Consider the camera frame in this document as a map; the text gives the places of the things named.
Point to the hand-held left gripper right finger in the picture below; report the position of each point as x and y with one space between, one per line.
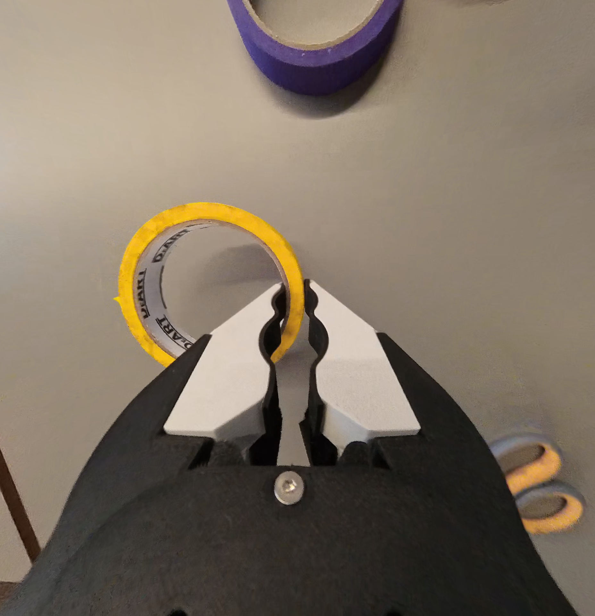
360 380

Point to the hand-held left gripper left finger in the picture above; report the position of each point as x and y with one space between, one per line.
220 380

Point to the yellow tape roll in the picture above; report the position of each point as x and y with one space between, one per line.
134 269

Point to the purple tape roll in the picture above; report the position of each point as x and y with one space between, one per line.
316 72

